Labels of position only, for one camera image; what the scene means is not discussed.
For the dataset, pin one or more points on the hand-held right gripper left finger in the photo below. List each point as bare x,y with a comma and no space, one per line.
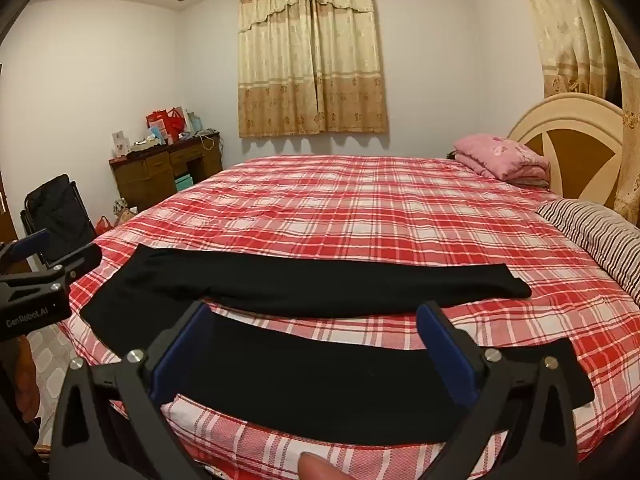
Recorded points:
181,355

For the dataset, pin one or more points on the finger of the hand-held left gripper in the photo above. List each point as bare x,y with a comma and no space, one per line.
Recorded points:
87,256
31,243

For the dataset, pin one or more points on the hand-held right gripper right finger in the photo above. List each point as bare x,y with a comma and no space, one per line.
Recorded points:
446,355

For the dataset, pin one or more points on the black pants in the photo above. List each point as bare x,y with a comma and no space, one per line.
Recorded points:
300,280

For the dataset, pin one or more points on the small red bag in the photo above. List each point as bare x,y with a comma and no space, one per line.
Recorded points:
103,226

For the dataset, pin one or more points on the brown wooden door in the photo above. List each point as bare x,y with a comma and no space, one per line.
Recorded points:
6,215

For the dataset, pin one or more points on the black folding chair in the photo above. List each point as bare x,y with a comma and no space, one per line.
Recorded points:
57,215

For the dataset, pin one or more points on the patterned bag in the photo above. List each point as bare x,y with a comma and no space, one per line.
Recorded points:
123,212

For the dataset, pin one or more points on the orange red cloth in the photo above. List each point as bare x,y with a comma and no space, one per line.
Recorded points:
25,375

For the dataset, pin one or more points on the brown wooden desk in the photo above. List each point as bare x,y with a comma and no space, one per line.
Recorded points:
150,170

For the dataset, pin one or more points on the white greeting card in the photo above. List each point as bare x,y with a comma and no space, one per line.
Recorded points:
120,143

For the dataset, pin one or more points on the teal box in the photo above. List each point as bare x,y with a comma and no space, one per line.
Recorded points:
183,183

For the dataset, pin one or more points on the red gift bag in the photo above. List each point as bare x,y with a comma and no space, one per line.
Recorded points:
167,122

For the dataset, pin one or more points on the white paper bag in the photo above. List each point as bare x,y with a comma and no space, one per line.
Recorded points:
194,120

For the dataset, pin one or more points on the bed with red plaid sheet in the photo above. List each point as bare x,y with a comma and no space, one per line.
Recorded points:
350,200

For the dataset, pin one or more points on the striped pillow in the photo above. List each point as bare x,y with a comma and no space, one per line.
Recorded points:
595,240

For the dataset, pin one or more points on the pink folded blanket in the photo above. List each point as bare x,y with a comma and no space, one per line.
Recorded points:
500,157

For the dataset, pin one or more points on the cream wooden headboard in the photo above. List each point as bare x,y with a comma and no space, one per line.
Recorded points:
575,125

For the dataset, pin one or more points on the beige patterned window curtain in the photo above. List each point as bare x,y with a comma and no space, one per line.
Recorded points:
310,60

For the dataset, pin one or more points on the beige patterned side curtain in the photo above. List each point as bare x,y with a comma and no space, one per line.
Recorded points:
575,35

